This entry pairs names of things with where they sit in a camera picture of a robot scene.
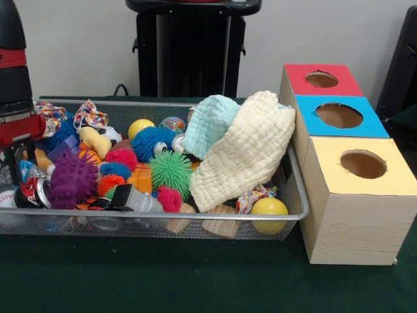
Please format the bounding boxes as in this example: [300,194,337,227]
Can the shallow wire mesh bin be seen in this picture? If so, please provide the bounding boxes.
[0,100,310,241]

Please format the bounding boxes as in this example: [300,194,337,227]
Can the light blue waffle cloth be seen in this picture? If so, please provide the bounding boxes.
[180,94,293,160]

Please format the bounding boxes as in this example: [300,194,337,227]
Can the dark green table cloth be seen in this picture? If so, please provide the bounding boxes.
[0,95,417,313]

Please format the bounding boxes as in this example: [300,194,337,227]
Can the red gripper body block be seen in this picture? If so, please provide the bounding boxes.
[0,113,48,151]

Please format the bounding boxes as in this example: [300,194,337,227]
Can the plain green spiky ball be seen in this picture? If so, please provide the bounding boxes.
[149,150,195,201]

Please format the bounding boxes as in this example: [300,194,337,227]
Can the white baseball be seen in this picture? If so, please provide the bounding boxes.
[0,189,19,228]

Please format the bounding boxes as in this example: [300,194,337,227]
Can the purple spiky rubber toy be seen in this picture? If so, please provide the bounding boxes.
[49,150,99,209]

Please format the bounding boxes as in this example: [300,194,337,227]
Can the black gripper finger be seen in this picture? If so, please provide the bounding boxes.
[11,145,29,187]

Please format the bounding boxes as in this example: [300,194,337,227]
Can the black chair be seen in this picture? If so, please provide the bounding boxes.
[376,5,417,113]

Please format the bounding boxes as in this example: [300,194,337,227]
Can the large yellow ball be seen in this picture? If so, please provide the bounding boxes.
[250,196,290,235]

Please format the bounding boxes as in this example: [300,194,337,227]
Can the blue spiky ball with eyes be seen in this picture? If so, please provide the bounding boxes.
[131,125,179,164]

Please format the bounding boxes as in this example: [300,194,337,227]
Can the wooden box with three holes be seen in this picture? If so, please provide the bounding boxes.
[278,63,417,265]

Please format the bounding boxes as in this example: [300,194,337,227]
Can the neighbouring green covered table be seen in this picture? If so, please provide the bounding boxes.
[384,107,417,153]

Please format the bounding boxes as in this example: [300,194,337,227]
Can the clear plastic bottle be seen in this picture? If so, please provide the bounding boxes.
[0,159,50,190]

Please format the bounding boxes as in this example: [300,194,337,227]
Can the crushed black can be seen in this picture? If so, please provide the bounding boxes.
[13,177,53,209]

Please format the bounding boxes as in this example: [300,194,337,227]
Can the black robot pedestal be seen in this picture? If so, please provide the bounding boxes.
[125,0,263,98]

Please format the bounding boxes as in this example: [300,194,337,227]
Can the crumpled colourful printed wrapper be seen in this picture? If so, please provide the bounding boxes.
[74,99,110,130]
[34,100,68,138]

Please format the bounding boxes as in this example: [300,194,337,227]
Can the cream waffle cloth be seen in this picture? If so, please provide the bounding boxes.
[190,89,296,213]

